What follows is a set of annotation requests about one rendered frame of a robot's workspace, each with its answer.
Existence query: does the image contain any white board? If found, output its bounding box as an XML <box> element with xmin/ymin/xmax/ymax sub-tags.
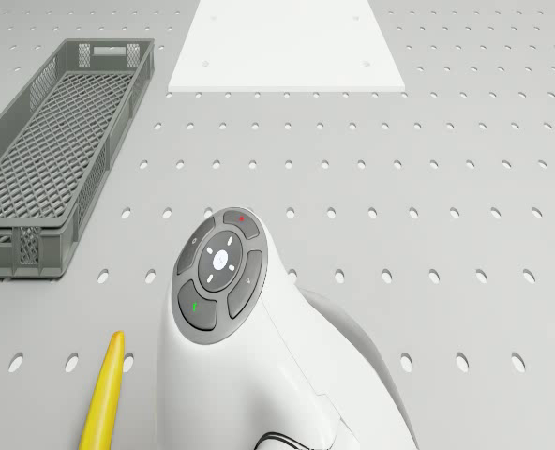
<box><xmin>167</xmin><ymin>0</ymin><xmax>408</xmax><ymax>93</ymax></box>

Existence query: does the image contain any dark grey basket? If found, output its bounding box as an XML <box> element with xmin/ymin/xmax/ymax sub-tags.
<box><xmin>0</xmin><ymin>38</ymin><xmax>157</xmax><ymax>281</ymax></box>

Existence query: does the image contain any banana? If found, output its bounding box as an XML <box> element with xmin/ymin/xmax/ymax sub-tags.
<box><xmin>77</xmin><ymin>330</ymin><xmax>127</xmax><ymax>450</ymax></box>

